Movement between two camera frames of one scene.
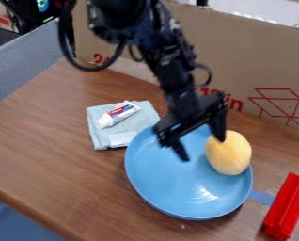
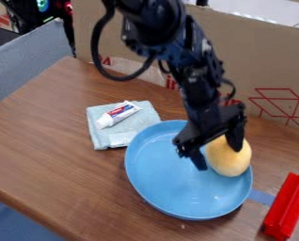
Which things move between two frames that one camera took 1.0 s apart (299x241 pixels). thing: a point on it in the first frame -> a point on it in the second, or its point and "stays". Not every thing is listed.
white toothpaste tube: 115,116 stays
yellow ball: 228,155 stays
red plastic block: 287,206 stays
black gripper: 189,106 -> 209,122
